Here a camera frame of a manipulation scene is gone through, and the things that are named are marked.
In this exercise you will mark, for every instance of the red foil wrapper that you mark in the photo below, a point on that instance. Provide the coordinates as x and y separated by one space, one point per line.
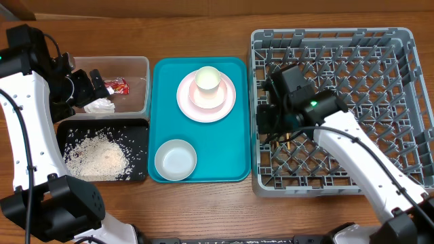
117 86

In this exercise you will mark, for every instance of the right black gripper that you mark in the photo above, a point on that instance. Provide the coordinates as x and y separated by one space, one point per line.
262 125

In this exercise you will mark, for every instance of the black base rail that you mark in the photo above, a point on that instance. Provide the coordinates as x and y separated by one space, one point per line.
296 239

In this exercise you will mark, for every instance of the large white plate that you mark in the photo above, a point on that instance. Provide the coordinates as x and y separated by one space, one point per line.
205 115

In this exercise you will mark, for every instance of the white cup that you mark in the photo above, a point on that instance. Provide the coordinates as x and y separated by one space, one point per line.
207 79

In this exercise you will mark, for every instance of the black plastic tray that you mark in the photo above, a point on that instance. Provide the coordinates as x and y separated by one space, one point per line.
135 132

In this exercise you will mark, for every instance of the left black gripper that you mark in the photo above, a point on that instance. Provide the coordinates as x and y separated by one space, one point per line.
87 91

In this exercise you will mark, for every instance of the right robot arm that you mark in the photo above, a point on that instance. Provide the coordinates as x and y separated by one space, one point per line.
404 209

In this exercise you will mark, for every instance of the cardboard backdrop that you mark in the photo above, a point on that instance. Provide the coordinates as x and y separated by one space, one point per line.
34 9

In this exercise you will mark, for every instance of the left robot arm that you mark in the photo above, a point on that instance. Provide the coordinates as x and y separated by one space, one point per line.
38 90

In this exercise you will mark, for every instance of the white rice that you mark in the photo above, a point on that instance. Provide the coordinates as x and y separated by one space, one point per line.
96 157

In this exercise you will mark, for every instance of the grey dishwasher rack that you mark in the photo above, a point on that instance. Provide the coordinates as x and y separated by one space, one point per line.
376 72

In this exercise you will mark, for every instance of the teal serving tray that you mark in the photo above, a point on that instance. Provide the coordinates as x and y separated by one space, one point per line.
222 147

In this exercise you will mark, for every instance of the white napkin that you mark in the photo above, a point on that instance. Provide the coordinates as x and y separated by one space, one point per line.
101 105

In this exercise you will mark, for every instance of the white bowl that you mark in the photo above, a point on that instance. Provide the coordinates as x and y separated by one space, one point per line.
175 160

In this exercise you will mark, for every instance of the clear plastic bin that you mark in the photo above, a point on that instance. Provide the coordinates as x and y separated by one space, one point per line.
135 70

